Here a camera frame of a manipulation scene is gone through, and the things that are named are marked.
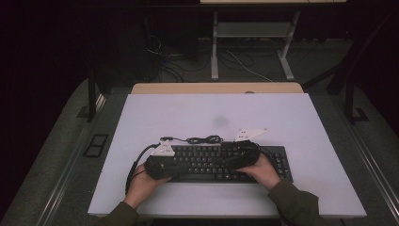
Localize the black keyboard cable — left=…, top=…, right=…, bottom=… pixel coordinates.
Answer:
left=159, top=135, right=226, bottom=146

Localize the black floor socket frame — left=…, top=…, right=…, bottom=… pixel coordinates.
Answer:
left=82, top=134, right=109, bottom=158

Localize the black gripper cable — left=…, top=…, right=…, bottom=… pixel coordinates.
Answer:
left=124, top=143, right=161, bottom=196
left=258, top=144, right=278, bottom=165

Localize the aluminium floor rail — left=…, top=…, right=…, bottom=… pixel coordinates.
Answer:
left=332, top=93, right=399, bottom=216
left=37, top=125, right=92, bottom=226

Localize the black computer keyboard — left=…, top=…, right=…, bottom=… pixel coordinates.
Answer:
left=168, top=143, right=295, bottom=185

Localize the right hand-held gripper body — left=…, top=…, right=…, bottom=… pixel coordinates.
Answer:
left=220, top=127, right=269, bottom=171

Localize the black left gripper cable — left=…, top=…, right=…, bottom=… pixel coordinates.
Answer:
left=124, top=143, right=161, bottom=196

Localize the white floor cable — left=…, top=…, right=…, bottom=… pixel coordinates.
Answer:
left=225, top=50, right=275, bottom=83

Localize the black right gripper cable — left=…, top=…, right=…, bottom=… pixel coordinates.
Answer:
left=258, top=144, right=278, bottom=165

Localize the wooden table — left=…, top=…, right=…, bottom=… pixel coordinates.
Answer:
left=131, top=82, right=305, bottom=95

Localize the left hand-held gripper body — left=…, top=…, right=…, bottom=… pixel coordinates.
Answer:
left=143, top=140, right=179, bottom=181

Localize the person's left hand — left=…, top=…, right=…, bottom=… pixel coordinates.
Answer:
left=123, top=163, right=172, bottom=211

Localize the white table board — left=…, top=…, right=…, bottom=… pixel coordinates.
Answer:
left=88, top=92, right=367, bottom=219

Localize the white metal desk frame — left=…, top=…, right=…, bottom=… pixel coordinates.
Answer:
left=210, top=10, right=301, bottom=82

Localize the person's right hand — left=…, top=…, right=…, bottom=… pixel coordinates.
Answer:
left=234, top=153, right=282, bottom=192

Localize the black floor cable bundle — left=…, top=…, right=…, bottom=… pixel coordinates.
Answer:
left=146, top=31, right=212, bottom=83

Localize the black metal stand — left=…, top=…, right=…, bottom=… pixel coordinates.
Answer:
left=301, top=13, right=393, bottom=125

